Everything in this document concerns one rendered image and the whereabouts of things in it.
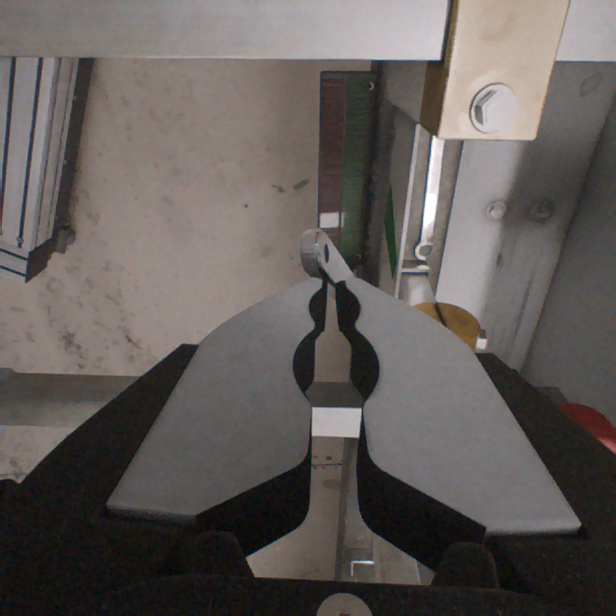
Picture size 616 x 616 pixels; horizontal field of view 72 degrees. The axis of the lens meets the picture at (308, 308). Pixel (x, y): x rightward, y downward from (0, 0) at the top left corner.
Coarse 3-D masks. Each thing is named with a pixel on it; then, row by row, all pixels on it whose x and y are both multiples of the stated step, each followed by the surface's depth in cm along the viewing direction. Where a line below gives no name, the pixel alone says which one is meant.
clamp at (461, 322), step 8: (416, 304) 30; (424, 304) 30; (432, 304) 30; (440, 304) 30; (448, 304) 30; (424, 312) 29; (432, 312) 29; (440, 312) 29; (448, 312) 29; (456, 312) 29; (464, 312) 29; (440, 320) 29; (448, 320) 29; (456, 320) 29; (464, 320) 29; (472, 320) 29; (448, 328) 28; (456, 328) 28; (464, 328) 28; (472, 328) 28; (480, 328) 30; (464, 336) 27; (472, 336) 27; (480, 336) 29; (472, 344) 27; (480, 344) 29
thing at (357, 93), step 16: (352, 80) 34; (368, 80) 34; (352, 96) 35; (368, 96) 35; (352, 112) 36; (352, 128) 36; (352, 144) 37; (352, 160) 38; (352, 176) 38; (352, 192) 39; (352, 208) 40; (352, 224) 41; (352, 240) 41; (352, 256) 42
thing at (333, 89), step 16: (336, 80) 34; (336, 96) 35; (336, 112) 36; (336, 128) 36; (336, 144) 37; (336, 160) 38; (336, 176) 38; (336, 192) 39; (320, 208) 40; (336, 208) 40; (320, 224) 41; (336, 224) 41; (336, 240) 41
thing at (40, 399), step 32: (0, 384) 33; (32, 384) 33; (64, 384) 33; (96, 384) 33; (128, 384) 33; (320, 384) 33; (352, 384) 34; (0, 416) 33; (32, 416) 33; (64, 416) 33; (320, 416) 32; (352, 416) 32
